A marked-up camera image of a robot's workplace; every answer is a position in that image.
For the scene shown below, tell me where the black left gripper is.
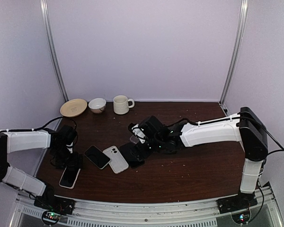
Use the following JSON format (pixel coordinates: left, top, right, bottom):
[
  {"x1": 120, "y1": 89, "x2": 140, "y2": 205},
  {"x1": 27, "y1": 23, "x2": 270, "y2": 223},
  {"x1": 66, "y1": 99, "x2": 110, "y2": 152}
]
[{"x1": 52, "y1": 145, "x2": 83, "y2": 170}]

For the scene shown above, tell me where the black phone with dark case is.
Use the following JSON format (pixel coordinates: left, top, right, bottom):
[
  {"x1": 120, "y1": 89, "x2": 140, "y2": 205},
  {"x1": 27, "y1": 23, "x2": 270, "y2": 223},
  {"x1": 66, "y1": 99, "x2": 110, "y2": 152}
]
[{"x1": 119, "y1": 143, "x2": 145, "y2": 169}]

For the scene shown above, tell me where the beige phone case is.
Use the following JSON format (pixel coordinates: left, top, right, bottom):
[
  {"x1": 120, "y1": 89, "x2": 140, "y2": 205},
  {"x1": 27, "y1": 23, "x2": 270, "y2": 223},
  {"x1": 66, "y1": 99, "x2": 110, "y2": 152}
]
[{"x1": 103, "y1": 146, "x2": 129, "y2": 174}]

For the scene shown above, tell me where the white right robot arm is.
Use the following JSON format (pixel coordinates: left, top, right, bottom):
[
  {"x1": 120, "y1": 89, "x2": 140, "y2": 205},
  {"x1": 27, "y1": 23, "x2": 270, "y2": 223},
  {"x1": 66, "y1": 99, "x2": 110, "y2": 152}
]
[{"x1": 128, "y1": 107, "x2": 268, "y2": 209}]

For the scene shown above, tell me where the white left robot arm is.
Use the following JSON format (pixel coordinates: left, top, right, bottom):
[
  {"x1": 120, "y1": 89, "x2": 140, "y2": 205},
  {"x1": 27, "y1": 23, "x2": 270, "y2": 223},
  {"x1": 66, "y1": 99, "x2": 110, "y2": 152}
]
[{"x1": 0, "y1": 125, "x2": 82, "y2": 210}]

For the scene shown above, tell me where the beige ceramic plate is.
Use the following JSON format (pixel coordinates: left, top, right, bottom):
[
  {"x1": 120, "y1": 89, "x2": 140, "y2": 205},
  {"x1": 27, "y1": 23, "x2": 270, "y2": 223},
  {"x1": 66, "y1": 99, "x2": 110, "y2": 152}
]
[{"x1": 60, "y1": 98, "x2": 88, "y2": 117}]

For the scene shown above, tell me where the white ceramic mug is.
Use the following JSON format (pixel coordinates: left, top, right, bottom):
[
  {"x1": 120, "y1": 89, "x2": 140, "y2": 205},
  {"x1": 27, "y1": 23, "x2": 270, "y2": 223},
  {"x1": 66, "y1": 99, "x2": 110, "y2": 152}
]
[{"x1": 113, "y1": 95, "x2": 135, "y2": 115}]

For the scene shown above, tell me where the white ceramic bowl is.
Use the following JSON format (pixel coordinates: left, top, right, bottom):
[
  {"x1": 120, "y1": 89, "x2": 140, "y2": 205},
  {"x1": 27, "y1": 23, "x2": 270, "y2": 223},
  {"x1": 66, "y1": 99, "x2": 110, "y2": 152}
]
[{"x1": 88, "y1": 98, "x2": 107, "y2": 114}]

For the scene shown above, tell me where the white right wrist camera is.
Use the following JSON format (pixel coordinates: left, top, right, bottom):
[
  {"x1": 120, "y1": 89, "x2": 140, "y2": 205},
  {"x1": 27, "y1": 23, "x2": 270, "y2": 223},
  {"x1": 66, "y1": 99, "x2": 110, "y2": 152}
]
[{"x1": 128, "y1": 123, "x2": 146, "y2": 144}]

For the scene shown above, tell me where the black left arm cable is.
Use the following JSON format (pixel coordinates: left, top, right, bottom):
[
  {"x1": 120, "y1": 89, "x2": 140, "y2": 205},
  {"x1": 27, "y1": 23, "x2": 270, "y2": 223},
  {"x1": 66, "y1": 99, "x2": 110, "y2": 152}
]
[{"x1": 0, "y1": 115, "x2": 78, "y2": 133}]

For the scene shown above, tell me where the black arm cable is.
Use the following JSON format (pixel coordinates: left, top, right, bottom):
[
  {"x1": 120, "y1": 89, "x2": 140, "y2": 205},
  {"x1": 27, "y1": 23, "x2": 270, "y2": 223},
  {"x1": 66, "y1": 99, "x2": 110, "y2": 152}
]
[
  {"x1": 165, "y1": 113, "x2": 284, "y2": 157},
  {"x1": 0, "y1": 115, "x2": 78, "y2": 133}
]

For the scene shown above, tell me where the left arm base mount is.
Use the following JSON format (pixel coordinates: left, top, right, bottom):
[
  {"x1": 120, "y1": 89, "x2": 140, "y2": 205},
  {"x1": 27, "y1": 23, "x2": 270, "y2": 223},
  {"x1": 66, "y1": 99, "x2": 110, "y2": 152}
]
[{"x1": 30, "y1": 183, "x2": 75, "y2": 227}]

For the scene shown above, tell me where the aluminium front rail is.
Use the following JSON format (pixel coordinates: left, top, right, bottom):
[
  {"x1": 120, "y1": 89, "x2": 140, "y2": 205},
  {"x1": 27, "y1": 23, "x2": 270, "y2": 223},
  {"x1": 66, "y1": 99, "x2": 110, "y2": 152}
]
[{"x1": 8, "y1": 187, "x2": 284, "y2": 227}]

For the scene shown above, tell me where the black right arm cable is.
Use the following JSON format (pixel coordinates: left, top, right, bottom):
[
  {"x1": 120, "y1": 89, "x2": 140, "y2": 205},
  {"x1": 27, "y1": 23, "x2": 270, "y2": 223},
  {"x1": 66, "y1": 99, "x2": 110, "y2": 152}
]
[{"x1": 165, "y1": 113, "x2": 284, "y2": 157}]

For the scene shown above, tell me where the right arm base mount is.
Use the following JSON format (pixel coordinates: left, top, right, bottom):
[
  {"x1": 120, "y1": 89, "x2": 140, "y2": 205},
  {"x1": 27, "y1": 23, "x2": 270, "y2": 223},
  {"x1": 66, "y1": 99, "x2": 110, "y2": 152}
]
[{"x1": 216, "y1": 191, "x2": 258, "y2": 226}]

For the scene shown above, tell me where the left aluminium frame post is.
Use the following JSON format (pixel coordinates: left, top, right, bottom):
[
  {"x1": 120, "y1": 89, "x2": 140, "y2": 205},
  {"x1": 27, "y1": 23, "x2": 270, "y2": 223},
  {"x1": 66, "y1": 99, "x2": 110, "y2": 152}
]
[{"x1": 40, "y1": 0, "x2": 69, "y2": 102}]

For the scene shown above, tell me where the aluminium frame post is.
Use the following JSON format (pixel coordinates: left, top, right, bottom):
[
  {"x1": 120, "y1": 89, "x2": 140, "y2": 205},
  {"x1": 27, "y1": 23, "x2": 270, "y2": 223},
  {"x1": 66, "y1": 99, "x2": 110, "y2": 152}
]
[
  {"x1": 40, "y1": 0, "x2": 69, "y2": 102},
  {"x1": 219, "y1": 0, "x2": 249, "y2": 108}
]

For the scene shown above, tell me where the right aluminium frame post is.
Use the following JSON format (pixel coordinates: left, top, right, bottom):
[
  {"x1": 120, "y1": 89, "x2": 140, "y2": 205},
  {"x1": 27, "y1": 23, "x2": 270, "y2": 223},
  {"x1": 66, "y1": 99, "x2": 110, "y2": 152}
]
[{"x1": 219, "y1": 0, "x2": 249, "y2": 108}]

